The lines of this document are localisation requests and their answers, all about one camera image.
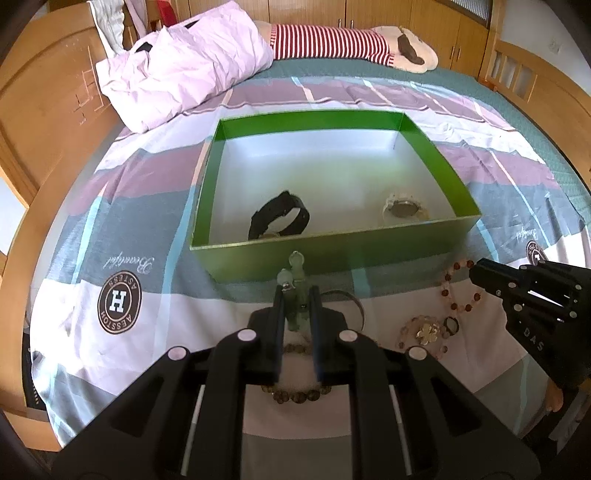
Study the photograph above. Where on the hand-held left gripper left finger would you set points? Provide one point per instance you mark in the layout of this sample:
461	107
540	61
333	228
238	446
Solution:
279	323

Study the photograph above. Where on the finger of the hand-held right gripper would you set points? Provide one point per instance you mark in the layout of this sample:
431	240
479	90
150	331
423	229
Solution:
489	274

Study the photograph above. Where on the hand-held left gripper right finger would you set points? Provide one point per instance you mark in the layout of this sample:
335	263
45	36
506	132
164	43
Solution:
315	323

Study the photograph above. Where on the silver bangle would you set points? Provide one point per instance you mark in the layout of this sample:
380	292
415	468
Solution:
362	309

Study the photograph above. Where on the green cardboard box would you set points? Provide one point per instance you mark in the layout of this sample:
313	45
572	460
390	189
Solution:
240	258

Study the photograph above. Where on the gold flower charm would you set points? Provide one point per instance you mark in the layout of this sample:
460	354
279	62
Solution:
425	332

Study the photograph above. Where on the person's right hand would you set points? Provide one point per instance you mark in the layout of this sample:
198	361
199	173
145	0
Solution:
555	398

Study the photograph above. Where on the black wrist watch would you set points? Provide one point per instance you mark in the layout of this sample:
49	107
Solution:
300	217

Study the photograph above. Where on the white wrist watch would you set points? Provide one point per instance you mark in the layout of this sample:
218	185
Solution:
404	208

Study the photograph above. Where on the wooden footboard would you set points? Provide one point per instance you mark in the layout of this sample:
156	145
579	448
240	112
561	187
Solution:
554	92

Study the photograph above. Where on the checked printed bed sheet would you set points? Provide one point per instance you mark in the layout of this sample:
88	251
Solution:
138	184

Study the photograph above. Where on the teal bedspread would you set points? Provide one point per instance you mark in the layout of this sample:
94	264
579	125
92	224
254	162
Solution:
461	78

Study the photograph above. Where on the frosted window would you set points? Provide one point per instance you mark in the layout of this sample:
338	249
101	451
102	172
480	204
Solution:
471	9

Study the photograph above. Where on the pink pillow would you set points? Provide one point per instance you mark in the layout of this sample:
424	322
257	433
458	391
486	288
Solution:
184	69

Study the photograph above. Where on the striped plush toy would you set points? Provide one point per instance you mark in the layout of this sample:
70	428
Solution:
323	41

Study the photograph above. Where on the wooden headboard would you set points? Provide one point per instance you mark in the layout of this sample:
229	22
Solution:
46	115

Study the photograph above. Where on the red cloth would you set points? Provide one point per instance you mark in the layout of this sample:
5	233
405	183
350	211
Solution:
164	11

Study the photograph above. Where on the pink hanging garment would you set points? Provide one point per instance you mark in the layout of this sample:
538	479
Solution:
134	14

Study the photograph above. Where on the white hanging garment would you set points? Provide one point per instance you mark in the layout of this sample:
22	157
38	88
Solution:
108	23

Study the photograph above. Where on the white wall socket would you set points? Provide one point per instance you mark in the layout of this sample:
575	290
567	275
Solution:
556	45

